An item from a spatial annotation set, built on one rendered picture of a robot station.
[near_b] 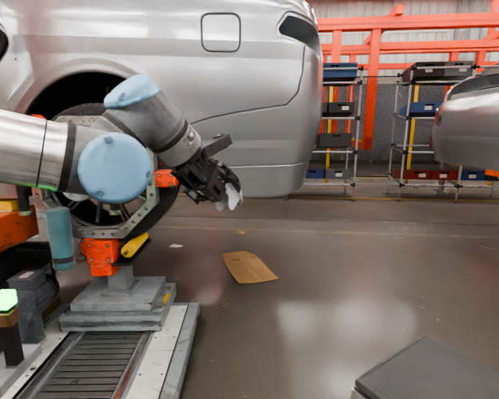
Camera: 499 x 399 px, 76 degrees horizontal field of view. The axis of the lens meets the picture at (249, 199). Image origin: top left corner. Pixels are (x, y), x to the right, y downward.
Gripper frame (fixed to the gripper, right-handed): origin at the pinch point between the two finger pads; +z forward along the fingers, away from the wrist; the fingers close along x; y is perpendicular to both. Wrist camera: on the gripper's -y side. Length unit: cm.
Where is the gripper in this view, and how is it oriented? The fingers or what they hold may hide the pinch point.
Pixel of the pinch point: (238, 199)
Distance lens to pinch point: 80.4
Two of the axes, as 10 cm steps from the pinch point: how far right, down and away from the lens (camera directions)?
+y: -2.5, 8.1, -5.3
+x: 8.3, -1.0, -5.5
